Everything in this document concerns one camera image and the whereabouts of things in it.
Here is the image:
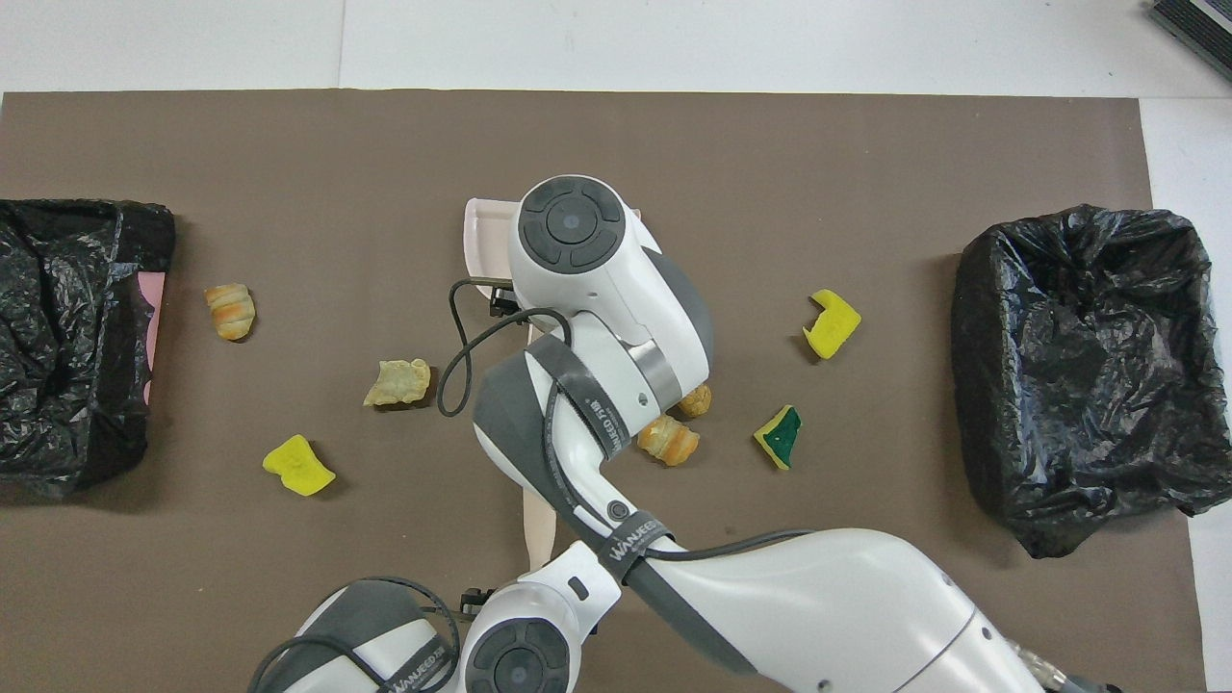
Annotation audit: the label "notched yellow sponge piece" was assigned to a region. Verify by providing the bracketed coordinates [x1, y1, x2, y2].
[803, 289, 862, 361]

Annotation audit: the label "dark ribbed device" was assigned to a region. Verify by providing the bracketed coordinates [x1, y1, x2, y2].
[1143, 0, 1232, 83]

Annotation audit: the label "black garbage bag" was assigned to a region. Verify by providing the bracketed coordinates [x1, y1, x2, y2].
[0, 198, 177, 500]
[951, 203, 1232, 560]

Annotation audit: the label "pale toy pastry piece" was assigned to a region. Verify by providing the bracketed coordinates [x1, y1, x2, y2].
[363, 358, 432, 408]

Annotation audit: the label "beige hand brush black bristles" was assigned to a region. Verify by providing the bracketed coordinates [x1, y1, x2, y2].
[520, 484, 561, 580]

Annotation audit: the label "orange striped toy croissant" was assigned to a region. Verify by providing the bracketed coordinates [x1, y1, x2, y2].
[203, 282, 257, 342]
[637, 414, 702, 468]

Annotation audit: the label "brown table mat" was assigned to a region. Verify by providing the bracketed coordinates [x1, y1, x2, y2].
[0, 90, 1209, 693]

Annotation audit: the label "yellow and green sponge piece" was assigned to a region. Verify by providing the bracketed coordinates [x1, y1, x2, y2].
[753, 404, 803, 472]

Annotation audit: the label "pink plastic bin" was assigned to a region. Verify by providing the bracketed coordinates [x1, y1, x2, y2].
[138, 271, 169, 407]

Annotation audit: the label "beige plastic dustpan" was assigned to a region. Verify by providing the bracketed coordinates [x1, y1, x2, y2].
[464, 197, 564, 352]

